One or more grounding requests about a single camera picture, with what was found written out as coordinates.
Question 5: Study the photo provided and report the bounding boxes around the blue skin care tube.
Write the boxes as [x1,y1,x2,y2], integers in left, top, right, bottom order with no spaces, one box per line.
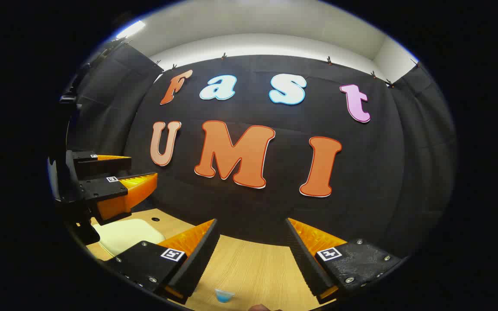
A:
[214,288,235,303]

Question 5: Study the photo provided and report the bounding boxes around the black backdrop cloth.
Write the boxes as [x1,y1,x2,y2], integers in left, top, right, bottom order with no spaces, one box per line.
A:
[65,41,457,260]

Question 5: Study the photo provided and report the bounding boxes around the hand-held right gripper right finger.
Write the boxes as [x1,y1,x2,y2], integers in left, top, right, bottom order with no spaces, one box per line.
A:
[284,217,402,305]

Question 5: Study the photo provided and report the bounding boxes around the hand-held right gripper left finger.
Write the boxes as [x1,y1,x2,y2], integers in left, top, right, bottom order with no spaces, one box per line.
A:
[103,218,221,305]

